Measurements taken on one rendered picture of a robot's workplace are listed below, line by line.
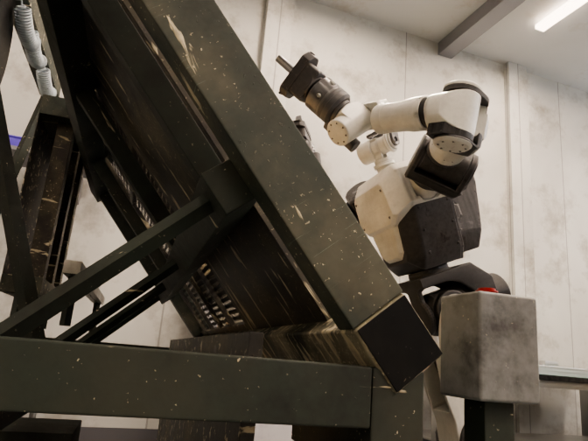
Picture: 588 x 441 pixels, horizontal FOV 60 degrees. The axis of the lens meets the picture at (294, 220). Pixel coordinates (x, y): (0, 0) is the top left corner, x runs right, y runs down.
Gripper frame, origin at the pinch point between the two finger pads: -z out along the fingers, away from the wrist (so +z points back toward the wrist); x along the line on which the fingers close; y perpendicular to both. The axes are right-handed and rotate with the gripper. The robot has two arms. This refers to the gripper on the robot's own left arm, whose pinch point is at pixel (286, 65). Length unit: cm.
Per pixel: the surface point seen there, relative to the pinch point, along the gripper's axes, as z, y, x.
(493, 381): 79, -30, 14
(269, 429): 54, 234, 238
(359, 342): 59, -42, 21
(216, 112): 19, -48, 8
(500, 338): 75, -26, 9
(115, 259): 24, -55, 36
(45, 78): -137, 70, 87
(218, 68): 13.9, -46.2, 3.5
